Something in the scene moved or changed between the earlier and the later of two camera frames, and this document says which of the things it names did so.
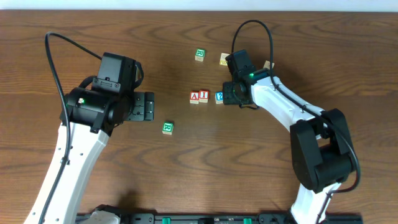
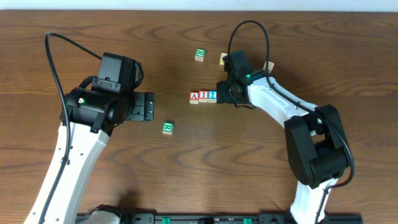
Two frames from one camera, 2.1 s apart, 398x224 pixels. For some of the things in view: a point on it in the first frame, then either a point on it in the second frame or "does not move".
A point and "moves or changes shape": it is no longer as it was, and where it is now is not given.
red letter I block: x=204 y=96 does not move
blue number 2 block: x=219 y=97 moves or changes shape
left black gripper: x=143 y=106 does not move
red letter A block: x=194 y=97 does not move
